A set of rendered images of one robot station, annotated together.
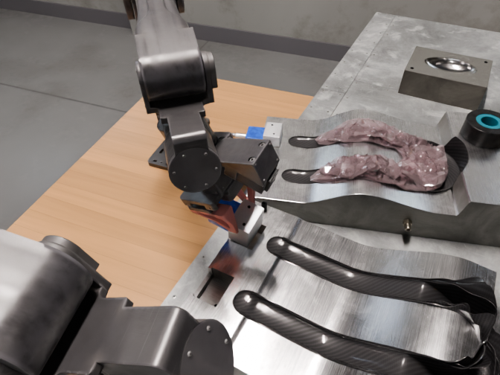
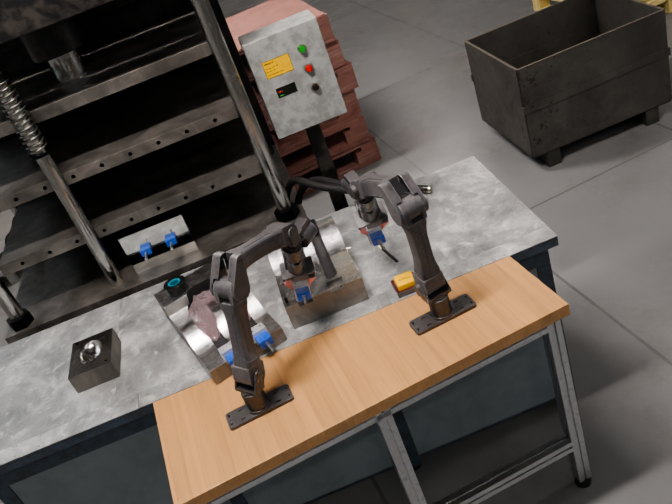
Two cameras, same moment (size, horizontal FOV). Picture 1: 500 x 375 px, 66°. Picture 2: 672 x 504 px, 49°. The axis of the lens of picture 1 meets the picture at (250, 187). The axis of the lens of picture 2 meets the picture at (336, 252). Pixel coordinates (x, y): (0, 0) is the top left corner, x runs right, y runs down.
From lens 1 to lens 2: 2.32 m
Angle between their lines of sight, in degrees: 86
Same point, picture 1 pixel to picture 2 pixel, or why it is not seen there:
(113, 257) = (360, 347)
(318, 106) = (165, 391)
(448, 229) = not seen: hidden behind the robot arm
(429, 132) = (177, 314)
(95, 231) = (356, 366)
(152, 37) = (278, 227)
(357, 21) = not seen: outside the picture
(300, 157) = not seen: hidden behind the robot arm
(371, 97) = (134, 381)
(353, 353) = (321, 252)
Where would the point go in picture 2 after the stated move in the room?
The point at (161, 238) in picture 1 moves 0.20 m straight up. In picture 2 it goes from (332, 346) to (311, 296)
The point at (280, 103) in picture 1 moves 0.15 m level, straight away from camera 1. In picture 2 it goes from (174, 409) to (131, 440)
